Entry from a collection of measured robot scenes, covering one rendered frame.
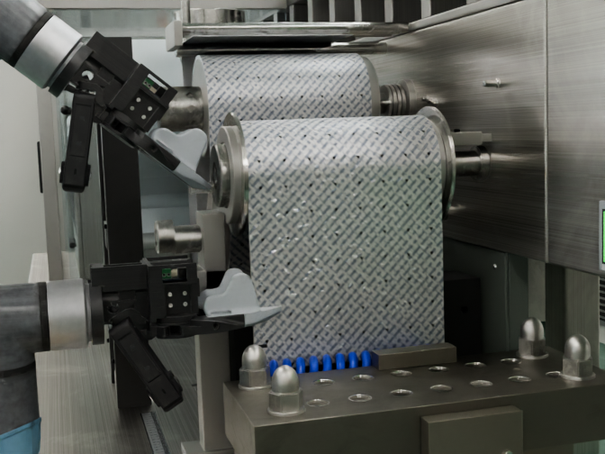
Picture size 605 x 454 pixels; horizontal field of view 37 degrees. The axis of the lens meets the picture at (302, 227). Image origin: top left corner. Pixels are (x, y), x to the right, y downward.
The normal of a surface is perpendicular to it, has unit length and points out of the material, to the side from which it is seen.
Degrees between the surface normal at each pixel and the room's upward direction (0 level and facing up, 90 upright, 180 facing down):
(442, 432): 90
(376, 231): 90
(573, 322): 90
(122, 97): 90
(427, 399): 0
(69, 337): 118
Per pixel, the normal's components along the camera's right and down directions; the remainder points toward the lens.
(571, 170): -0.96, 0.06
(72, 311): 0.25, -0.17
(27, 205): 0.26, 0.10
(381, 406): -0.04, -0.99
